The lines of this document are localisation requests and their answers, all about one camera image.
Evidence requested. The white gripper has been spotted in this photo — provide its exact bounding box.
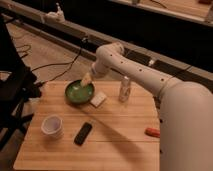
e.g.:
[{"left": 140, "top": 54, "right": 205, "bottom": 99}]
[{"left": 80, "top": 62, "right": 108, "bottom": 87}]

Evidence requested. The green ceramic bowl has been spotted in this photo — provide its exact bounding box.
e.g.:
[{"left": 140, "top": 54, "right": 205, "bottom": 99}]
[{"left": 65, "top": 80, "right": 95, "bottom": 105}]

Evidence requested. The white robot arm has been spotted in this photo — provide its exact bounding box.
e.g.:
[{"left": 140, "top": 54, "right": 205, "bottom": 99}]
[{"left": 82, "top": 42, "right": 213, "bottom": 171}]

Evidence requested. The white rectangular block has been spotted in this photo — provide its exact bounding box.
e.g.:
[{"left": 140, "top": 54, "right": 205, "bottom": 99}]
[{"left": 90, "top": 92, "right": 107, "bottom": 107}]

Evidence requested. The black remote control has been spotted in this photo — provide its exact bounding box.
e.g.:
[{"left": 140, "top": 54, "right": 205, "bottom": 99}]
[{"left": 74, "top": 122, "right": 92, "bottom": 145}]

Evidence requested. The white paper cup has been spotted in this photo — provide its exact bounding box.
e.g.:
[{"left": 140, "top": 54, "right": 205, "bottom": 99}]
[{"left": 41, "top": 115, "right": 63, "bottom": 139}]

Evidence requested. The black chair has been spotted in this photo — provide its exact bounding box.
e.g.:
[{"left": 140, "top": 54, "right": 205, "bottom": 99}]
[{"left": 0, "top": 13, "right": 41, "bottom": 151}]

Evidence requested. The orange marker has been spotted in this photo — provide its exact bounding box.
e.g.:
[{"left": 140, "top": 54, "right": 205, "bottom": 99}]
[{"left": 145, "top": 128, "right": 160, "bottom": 138}]

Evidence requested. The black cable on floor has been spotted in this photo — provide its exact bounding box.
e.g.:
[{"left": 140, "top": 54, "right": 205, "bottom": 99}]
[{"left": 31, "top": 37, "right": 88, "bottom": 83}]

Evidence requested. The long metal rail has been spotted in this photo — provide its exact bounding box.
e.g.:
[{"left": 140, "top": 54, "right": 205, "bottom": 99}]
[{"left": 0, "top": 0, "right": 213, "bottom": 91}]

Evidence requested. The white object on rail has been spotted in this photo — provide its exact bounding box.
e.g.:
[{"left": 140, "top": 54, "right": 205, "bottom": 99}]
[{"left": 40, "top": 4, "right": 65, "bottom": 22}]

